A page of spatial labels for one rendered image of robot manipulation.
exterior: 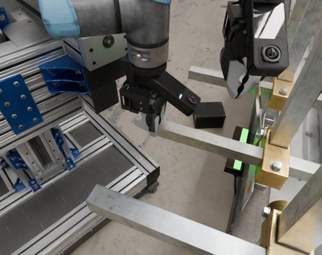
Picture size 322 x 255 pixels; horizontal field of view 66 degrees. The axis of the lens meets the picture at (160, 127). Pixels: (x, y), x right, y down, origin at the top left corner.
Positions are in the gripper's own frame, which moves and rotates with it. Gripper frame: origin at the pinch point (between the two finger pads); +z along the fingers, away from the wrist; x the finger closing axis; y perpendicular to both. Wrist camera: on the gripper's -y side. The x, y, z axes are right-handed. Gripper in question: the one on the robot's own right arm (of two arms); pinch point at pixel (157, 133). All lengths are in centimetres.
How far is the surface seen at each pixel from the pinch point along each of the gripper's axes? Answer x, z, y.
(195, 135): 0.5, -3.8, -9.3
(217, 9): -291, 82, 36
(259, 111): -2.3, -12.8, -20.2
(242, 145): -0.5, -4.0, -19.6
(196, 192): -34, 82, -11
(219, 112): -91, 70, -9
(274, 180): 5.1, -3.0, -27.0
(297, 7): -53, -15, -26
